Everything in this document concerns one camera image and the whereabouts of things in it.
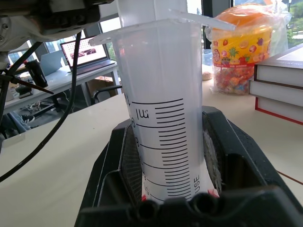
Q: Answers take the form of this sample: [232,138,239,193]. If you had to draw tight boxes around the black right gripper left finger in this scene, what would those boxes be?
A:
[80,122,145,209]

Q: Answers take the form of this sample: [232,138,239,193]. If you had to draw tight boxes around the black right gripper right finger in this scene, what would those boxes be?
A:
[201,105,295,198]

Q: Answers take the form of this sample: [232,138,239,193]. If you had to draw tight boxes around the large translucent plastic syringe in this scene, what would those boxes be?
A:
[89,0,237,204]

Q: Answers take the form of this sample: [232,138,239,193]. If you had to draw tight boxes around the open laptop with lit screen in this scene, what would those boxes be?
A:
[60,36,118,74]

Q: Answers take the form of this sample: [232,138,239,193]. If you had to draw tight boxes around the silver closed-back laptop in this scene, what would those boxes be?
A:
[39,52,64,77]

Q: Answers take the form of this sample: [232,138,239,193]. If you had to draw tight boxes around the red-edged thick book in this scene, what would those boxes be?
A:
[254,95,303,125]

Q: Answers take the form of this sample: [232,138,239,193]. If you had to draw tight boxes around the black zip tie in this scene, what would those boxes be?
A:
[7,41,44,74]

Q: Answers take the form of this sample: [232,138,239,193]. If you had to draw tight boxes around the white office desk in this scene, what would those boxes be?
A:
[0,60,119,114]

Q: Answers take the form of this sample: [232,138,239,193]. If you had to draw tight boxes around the thick dark-covered book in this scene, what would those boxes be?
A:
[249,79,303,103]
[254,43,303,84]

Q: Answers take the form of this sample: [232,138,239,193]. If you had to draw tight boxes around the brown cardboard box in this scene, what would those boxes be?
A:
[86,75,117,96]

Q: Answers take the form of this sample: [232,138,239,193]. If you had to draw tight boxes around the black office chair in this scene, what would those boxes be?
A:
[91,84,123,105]

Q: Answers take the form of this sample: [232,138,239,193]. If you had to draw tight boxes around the dark red zip tie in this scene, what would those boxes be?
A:
[10,77,54,95]

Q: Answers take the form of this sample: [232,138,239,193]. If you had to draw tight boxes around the person's leg with sneaker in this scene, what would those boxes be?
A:
[7,111,36,131]

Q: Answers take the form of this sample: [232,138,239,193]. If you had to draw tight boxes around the small white box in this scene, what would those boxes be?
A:
[0,134,26,149]

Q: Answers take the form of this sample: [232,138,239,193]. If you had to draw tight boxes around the orange lidded candy jar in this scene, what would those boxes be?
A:
[211,4,273,96]

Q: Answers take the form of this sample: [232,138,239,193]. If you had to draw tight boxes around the candy jar with orange lid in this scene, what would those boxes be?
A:
[203,2,292,96]

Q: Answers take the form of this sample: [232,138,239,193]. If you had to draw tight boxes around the long black robot cable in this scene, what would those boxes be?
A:
[0,31,82,183]

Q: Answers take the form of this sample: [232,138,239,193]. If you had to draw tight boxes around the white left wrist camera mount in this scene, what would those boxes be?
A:
[0,13,85,52]

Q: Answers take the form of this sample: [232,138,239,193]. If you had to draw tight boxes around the black cable bundle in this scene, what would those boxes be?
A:
[0,68,12,140]

